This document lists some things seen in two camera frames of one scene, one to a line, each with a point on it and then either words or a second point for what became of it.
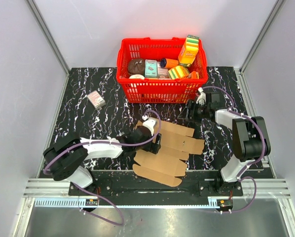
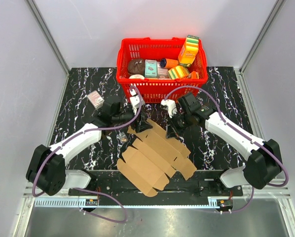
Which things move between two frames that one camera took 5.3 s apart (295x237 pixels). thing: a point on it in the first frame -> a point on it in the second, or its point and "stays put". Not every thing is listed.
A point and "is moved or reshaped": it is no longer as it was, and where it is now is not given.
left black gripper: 154,147 -> 142,125
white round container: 136,76 stays put
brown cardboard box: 168,167 is moved or reshaped
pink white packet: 162,72 stays put
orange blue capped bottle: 168,63 stays put
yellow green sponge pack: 189,50 stays put
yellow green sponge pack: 178,72 stays put
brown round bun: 136,66 stays put
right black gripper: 191,105 -> 171,133
